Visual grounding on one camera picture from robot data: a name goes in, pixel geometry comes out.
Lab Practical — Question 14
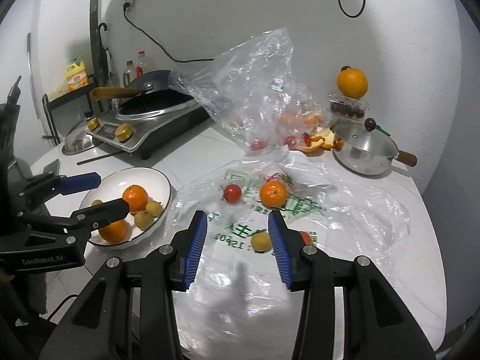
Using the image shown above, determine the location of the orange peel pile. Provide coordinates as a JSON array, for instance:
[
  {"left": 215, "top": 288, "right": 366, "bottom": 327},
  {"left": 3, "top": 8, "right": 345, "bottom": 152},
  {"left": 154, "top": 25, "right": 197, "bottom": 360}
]
[{"left": 293, "top": 128, "right": 344, "bottom": 153}]

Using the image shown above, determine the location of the black cooker power cable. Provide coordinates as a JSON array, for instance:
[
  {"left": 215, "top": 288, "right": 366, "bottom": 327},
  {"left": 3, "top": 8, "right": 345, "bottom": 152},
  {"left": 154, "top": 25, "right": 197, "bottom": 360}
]
[{"left": 122, "top": 1, "right": 215, "bottom": 64}]

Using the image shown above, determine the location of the oil bottle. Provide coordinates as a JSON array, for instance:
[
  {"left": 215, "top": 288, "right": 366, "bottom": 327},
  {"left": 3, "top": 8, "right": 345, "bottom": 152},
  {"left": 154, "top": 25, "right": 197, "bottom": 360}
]
[{"left": 122, "top": 60, "right": 136, "bottom": 87}]

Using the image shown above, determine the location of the steel wok lid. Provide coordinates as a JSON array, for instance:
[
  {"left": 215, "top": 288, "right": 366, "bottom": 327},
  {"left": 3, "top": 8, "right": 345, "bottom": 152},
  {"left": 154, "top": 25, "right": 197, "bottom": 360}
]
[{"left": 62, "top": 120, "right": 101, "bottom": 156}]

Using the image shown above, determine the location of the clear box of dates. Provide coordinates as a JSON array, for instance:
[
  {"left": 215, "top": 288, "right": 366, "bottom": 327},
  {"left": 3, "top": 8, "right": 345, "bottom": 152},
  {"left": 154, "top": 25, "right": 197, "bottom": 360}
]
[{"left": 329, "top": 94, "right": 368, "bottom": 120}]

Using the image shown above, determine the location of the black wok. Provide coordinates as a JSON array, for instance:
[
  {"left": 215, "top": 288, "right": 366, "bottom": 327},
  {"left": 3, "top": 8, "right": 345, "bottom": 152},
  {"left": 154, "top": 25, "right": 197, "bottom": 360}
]
[{"left": 89, "top": 70, "right": 198, "bottom": 121}]

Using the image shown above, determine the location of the red label bottle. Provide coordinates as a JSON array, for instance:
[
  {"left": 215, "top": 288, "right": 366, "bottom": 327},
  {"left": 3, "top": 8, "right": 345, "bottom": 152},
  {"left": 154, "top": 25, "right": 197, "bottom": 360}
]
[{"left": 135, "top": 50, "right": 147, "bottom": 77}]

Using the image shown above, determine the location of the clear plastic bag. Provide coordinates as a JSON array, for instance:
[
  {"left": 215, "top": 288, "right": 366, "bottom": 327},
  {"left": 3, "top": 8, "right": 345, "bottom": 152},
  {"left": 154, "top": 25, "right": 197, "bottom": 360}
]
[{"left": 169, "top": 28, "right": 335, "bottom": 156}]

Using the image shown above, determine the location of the black shelf rack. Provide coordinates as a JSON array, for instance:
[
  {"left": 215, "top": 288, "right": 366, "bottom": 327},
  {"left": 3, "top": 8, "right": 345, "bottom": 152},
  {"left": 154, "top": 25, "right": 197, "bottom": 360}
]
[{"left": 41, "top": 74, "right": 98, "bottom": 147}]

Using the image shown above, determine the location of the small steel saucepan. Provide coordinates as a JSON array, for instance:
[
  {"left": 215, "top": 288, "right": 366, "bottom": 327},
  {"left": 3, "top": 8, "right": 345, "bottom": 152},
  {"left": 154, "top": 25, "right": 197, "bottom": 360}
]
[{"left": 333, "top": 118, "right": 417, "bottom": 176}]

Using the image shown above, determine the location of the black umbrella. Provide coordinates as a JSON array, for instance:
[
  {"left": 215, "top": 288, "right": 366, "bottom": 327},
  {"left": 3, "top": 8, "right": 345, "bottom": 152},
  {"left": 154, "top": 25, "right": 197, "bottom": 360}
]
[{"left": 97, "top": 23, "right": 110, "bottom": 86}]

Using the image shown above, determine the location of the smartphone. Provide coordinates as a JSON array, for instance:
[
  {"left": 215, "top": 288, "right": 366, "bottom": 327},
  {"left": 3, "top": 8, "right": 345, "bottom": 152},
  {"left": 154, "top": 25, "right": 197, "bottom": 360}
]
[{"left": 42, "top": 158, "right": 60, "bottom": 176}]

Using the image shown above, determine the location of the cherry tomato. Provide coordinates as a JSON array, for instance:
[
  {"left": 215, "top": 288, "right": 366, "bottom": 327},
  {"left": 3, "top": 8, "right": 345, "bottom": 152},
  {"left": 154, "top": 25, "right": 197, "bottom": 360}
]
[
  {"left": 299, "top": 231, "right": 313, "bottom": 245},
  {"left": 222, "top": 184, "right": 242, "bottom": 204}
]

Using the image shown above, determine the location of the mandarin orange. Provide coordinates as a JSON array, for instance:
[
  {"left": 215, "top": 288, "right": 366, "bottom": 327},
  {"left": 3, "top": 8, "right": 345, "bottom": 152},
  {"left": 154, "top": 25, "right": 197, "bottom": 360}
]
[
  {"left": 122, "top": 184, "right": 148, "bottom": 214},
  {"left": 98, "top": 219, "right": 127, "bottom": 244},
  {"left": 259, "top": 181, "right": 288, "bottom": 208}
]

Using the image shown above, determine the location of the white round plate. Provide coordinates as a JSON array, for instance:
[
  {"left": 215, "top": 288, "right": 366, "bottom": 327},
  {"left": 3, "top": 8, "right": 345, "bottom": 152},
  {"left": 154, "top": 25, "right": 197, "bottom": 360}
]
[{"left": 80, "top": 167, "right": 172, "bottom": 250}]

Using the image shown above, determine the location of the printed plastic bag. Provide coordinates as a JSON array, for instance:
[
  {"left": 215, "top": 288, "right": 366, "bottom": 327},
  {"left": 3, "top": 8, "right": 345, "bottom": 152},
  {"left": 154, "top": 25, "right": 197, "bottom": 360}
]
[{"left": 163, "top": 150, "right": 410, "bottom": 359}]

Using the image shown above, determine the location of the left wall socket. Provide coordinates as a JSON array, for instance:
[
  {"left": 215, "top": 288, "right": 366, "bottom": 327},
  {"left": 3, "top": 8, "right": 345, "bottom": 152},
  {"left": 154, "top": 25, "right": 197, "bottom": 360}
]
[{"left": 123, "top": 0, "right": 136, "bottom": 11}]

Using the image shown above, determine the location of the induction cooker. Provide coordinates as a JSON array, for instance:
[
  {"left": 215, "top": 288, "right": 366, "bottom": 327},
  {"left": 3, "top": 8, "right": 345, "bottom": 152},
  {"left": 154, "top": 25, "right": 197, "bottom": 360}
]
[{"left": 87, "top": 99, "right": 209, "bottom": 159}]

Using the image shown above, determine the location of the black chopstick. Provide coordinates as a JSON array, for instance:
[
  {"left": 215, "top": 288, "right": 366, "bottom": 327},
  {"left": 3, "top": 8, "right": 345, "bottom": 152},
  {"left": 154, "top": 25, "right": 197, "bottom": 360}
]
[{"left": 76, "top": 150, "right": 125, "bottom": 166}]

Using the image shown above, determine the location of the large orange on box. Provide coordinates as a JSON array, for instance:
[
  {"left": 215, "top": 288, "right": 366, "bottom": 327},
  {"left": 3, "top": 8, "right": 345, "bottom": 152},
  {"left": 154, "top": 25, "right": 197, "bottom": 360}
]
[{"left": 336, "top": 66, "right": 368, "bottom": 99}]

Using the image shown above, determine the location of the yellow detergent bottle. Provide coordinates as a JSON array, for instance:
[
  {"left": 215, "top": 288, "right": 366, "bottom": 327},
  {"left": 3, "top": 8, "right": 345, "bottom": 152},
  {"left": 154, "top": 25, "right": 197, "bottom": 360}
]
[{"left": 65, "top": 55, "right": 89, "bottom": 92}]

